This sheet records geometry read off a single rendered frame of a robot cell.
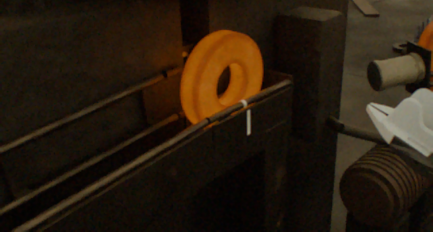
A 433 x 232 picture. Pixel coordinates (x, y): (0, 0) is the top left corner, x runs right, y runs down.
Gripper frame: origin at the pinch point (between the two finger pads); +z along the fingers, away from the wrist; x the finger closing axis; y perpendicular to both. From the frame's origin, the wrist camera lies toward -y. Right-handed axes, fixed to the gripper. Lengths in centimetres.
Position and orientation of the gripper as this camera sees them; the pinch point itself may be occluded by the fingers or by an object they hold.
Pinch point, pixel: (375, 116)
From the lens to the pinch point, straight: 60.7
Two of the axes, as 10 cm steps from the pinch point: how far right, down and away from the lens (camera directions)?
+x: -6.8, 3.2, -6.6
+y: 2.0, -7.9, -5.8
